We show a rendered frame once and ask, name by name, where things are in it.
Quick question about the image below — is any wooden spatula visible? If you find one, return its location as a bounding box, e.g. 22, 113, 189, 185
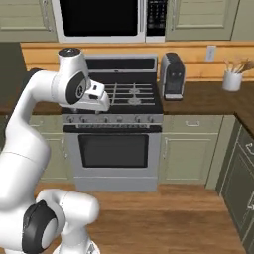
240, 59, 254, 74

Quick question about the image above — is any green wall cupboard door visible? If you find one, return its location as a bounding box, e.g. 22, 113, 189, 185
230, 0, 254, 43
165, 0, 241, 42
0, 0, 60, 43

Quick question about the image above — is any dark green cupboard run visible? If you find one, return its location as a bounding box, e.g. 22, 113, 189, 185
215, 118, 254, 254

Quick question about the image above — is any silver stove bottom drawer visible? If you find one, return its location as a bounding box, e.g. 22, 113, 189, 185
72, 176, 159, 193

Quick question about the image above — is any silver oven door handle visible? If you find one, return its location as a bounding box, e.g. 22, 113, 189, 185
75, 123, 150, 130

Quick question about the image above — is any oven door with dark window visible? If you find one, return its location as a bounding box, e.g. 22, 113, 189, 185
63, 125, 163, 179

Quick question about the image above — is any silver cupboard door handle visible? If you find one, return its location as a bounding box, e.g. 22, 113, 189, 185
163, 137, 170, 160
60, 137, 67, 160

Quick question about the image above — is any silver stove with oven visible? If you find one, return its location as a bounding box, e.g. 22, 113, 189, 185
61, 54, 165, 193

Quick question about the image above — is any black gas hob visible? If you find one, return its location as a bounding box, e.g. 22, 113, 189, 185
62, 71, 164, 115

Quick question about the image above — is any green base cupboard door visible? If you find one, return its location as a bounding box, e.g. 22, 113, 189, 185
39, 133, 72, 184
161, 133, 220, 185

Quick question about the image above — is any white utensil pot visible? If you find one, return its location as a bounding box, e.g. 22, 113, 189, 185
221, 69, 244, 93

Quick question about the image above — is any white wall outlet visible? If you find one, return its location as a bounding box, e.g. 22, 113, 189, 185
204, 45, 217, 63

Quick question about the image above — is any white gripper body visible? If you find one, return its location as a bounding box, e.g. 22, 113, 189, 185
75, 94, 111, 113

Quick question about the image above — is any grey coffee machine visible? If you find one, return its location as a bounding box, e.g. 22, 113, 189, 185
159, 52, 187, 101

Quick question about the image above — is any green drawer front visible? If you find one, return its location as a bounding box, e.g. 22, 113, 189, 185
163, 114, 224, 134
28, 115, 64, 134

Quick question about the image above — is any white microwave oven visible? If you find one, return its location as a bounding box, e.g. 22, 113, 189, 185
51, 0, 167, 44

